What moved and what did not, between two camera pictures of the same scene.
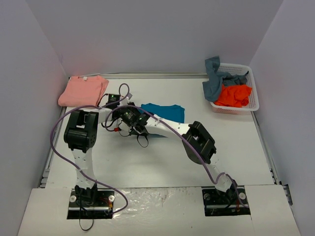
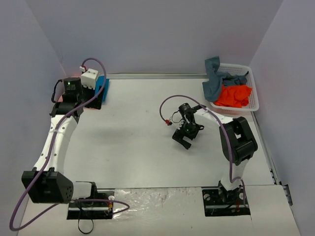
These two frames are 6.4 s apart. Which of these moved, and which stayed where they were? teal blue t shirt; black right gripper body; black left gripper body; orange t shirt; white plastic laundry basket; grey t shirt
Moved: black right gripper body; teal blue t shirt; black left gripper body
Stayed: grey t shirt; white plastic laundry basket; orange t shirt
